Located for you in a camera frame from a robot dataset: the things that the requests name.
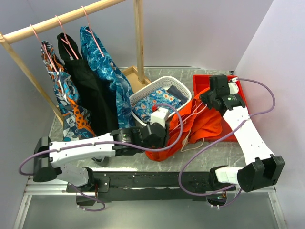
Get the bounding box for blue leaf print shorts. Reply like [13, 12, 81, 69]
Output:
[80, 26, 135, 128]

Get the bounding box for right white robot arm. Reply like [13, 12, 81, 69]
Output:
[200, 75, 285, 192]

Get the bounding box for blue floral fabric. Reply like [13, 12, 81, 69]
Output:
[132, 87, 183, 123]

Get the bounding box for pink hanger with patterned garment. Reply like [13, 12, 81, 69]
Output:
[30, 24, 58, 71]

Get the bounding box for wooden clothes rack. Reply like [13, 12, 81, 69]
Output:
[0, 0, 151, 124]

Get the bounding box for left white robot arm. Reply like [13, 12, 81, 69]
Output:
[33, 123, 168, 192]

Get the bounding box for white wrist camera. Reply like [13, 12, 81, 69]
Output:
[150, 107, 169, 127]
[228, 77, 239, 94]

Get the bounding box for pink hanger with black garment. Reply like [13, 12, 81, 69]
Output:
[55, 15, 79, 60]

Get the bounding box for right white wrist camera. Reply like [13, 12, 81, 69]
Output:
[228, 77, 239, 94]

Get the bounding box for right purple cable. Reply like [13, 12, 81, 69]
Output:
[178, 78, 276, 208]

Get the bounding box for white perforated plastic basket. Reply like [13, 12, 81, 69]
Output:
[130, 76, 192, 126]

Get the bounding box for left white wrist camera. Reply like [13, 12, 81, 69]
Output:
[150, 107, 169, 127]

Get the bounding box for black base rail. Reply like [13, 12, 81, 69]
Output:
[77, 171, 229, 203]

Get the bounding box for black shorts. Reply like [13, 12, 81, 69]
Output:
[57, 33, 119, 136]

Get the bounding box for red plastic bin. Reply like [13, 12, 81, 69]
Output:
[193, 75, 247, 142]

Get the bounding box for aluminium frame rail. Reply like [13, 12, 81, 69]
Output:
[13, 176, 288, 229]

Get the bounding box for dark grey folded fabric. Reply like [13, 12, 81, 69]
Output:
[167, 85, 188, 103]

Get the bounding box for pink wire hanger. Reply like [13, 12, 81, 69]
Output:
[169, 100, 212, 137]

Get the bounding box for orange blue patterned shorts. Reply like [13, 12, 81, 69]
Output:
[41, 41, 96, 141]

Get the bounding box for pink hanger with blue garment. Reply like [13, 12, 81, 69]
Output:
[81, 5, 105, 58]

